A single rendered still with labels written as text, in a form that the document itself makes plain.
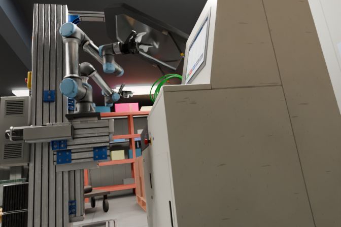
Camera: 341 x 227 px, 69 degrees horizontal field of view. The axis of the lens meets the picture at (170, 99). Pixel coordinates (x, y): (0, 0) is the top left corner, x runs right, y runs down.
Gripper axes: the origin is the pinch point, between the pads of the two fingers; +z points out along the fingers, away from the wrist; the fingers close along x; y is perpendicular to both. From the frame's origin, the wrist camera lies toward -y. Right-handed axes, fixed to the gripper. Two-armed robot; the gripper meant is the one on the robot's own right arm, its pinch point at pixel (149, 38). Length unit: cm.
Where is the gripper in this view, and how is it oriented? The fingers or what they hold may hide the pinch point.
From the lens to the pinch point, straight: 169.9
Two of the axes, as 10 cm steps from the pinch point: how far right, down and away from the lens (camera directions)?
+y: 0.8, 9.2, -3.7
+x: -2.2, -3.5, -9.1
